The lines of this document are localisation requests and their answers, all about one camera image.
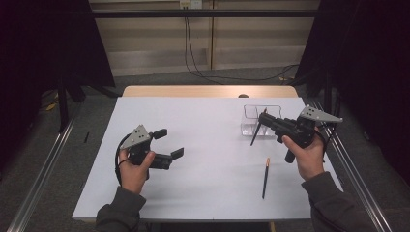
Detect hand-held gripper cable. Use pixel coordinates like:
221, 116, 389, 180
313, 128, 335, 163
113, 131, 133, 187

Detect black horizontal frame bar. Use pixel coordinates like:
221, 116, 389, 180
91, 9, 321, 19

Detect white wall socket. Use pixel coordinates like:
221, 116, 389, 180
179, 0, 204, 10

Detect person's left hand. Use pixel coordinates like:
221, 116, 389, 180
117, 148, 157, 195

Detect white table sheet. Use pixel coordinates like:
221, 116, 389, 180
72, 96, 344, 223

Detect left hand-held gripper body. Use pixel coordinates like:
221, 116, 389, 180
119, 124, 174, 171

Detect person's right hand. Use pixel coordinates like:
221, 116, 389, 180
281, 127, 326, 182

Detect black wall cable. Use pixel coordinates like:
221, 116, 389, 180
184, 16, 225, 86
185, 16, 301, 82

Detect left hand-held gripper cable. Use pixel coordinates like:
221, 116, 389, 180
113, 131, 133, 187

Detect black stand post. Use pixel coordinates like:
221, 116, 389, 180
56, 76, 71, 133

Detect black pencil with orange end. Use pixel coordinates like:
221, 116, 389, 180
261, 157, 272, 200
249, 107, 269, 147

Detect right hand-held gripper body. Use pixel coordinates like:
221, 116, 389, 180
270, 104, 344, 164

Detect right hand-held gripper cable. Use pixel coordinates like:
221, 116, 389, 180
313, 128, 335, 163

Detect clear plastic pen holder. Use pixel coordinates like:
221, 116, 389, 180
240, 103, 284, 137

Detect metal floor rail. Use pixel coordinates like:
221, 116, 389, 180
308, 98, 395, 232
6, 101, 83, 232

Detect wooden table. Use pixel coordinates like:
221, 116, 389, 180
122, 85, 299, 99

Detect black curtain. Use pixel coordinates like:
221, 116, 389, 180
293, 0, 410, 187
0, 0, 116, 172

